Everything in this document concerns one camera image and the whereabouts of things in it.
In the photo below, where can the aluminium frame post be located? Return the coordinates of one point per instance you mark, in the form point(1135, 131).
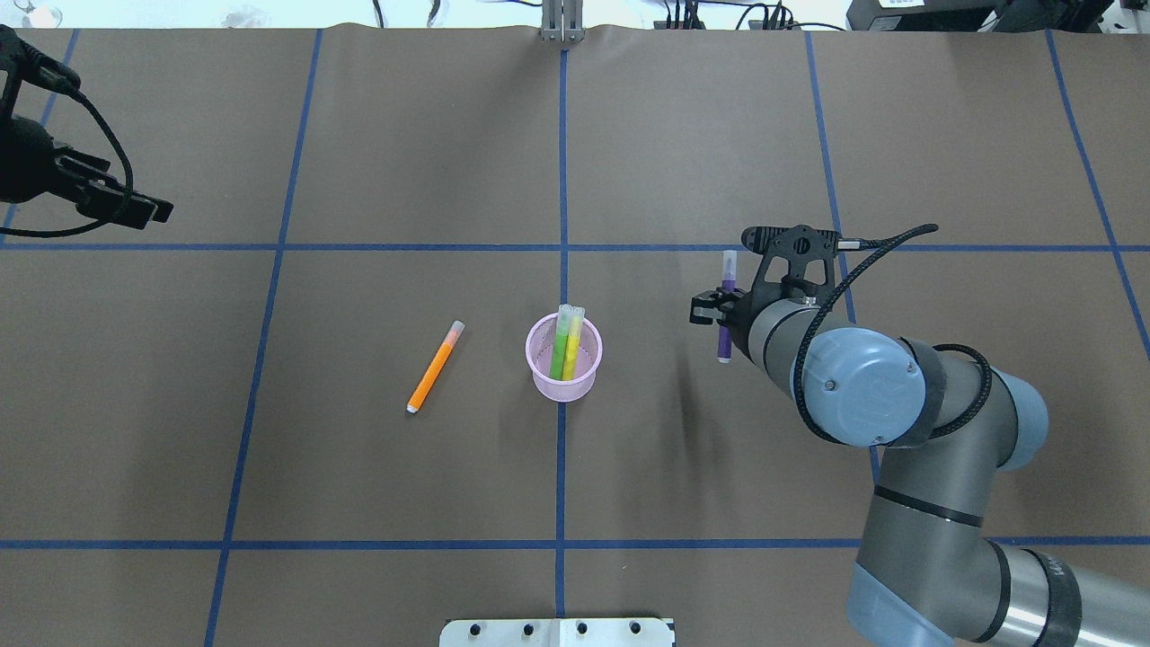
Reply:
point(562, 21)

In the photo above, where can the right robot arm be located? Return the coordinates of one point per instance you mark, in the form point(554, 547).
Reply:
point(924, 574)

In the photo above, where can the orange marker pen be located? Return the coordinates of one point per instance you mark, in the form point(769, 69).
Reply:
point(434, 368)

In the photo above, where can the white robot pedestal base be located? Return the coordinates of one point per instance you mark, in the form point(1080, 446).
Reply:
point(587, 631)

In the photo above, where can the green marker pen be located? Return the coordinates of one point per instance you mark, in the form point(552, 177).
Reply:
point(561, 334)

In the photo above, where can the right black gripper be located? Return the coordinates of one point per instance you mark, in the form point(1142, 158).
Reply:
point(738, 311)

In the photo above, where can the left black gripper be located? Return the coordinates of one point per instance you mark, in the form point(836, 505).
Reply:
point(27, 164)

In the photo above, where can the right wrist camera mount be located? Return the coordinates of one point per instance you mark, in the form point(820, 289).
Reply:
point(796, 261)

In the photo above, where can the yellow marker pen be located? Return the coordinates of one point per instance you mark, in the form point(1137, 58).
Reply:
point(572, 346)

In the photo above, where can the purple marker pen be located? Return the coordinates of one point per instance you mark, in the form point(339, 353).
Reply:
point(728, 283)

